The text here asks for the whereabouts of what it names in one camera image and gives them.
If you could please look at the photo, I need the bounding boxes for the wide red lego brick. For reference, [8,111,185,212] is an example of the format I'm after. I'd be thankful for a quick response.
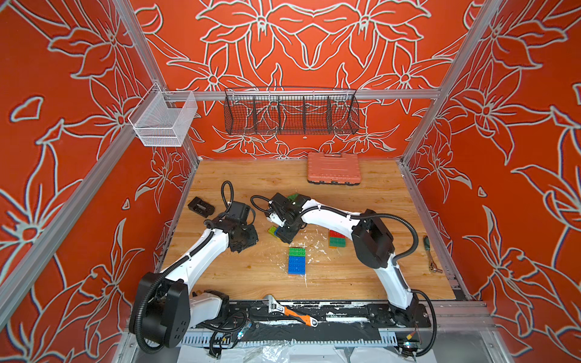
[329,230,346,239]

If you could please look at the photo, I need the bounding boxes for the orange handled adjustable wrench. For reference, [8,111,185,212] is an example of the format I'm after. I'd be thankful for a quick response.
[265,294,319,328]

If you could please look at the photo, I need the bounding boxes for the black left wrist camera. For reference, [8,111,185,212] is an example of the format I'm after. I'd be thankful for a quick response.
[225,201,256,225]

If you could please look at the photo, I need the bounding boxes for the blue lego brick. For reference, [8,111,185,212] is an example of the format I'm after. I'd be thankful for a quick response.
[287,264,306,275]
[288,256,306,266]

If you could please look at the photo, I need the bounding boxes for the green handled pliers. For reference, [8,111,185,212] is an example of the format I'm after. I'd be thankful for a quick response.
[423,235,443,274]

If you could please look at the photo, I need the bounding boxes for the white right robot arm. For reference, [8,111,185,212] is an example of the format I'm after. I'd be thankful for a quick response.
[263,193,422,326]

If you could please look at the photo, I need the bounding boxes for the black wire wall basket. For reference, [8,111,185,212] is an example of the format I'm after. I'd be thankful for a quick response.
[223,86,361,136]

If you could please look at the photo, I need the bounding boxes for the salmon red tool case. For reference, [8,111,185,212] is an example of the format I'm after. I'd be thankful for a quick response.
[307,152,363,186]

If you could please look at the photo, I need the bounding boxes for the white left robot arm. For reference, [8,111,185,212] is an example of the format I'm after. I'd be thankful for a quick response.
[129,217,259,354]

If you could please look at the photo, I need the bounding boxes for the clear plastic wall bin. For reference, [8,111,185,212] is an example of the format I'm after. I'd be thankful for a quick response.
[129,89,198,148]

